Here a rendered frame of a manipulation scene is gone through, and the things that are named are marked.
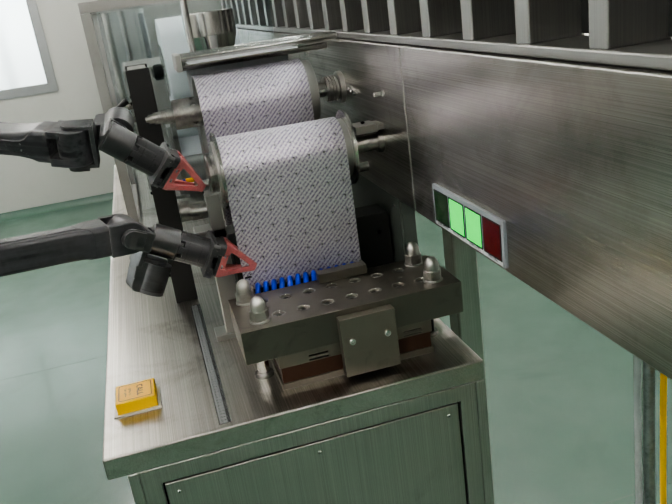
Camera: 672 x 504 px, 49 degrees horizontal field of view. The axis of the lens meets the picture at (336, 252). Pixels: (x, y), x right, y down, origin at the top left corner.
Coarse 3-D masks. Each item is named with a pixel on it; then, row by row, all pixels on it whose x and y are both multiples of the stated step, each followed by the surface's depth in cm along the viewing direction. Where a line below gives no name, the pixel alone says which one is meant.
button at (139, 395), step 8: (128, 384) 134; (136, 384) 134; (144, 384) 133; (152, 384) 133; (120, 392) 132; (128, 392) 131; (136, 392) 131; (144, 392) 130; (152, 392) 130; (120, 400) 129; (128, 400) 128; (136, 400) 128; (144, 400) 129; (152, 400) 129; (120, 408) 128; (128, 408) 128; (136, 408) 129; (144, 408) 129
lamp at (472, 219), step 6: (468, 210) 111; (468, 216) 111; (474, 216) 109; (468, 222) 112; (474, 222) 110; (468, 228) 112; (474, 228) 110; (468, 234) 113; (474, 234) 111; (480, 234) 108; (474, 240) 111; (480, 240) 109; (480, 246) 109
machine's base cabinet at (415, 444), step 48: (480, 384) 132; (288, 432) 124; (336, 432) 127; (384, 432) 130; (432, 432) 132; (480, 432) 135; (144, 480) 119; (192, 480) 122; (240, 480) 125; (288, 480) 127; (336, 480) 130; (384, 480) 133; (432, 480) 136; (480, 480) 138
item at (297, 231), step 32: (288, 192) 138; (320, 192) 140; (352, 192) 142; (256, 224) 139; (288, 224) 140; (320, 224) 142; (352, 224) 144; (256, 256) 140; (288, 256) 142; (320, 256) 144; (352, 256) 146
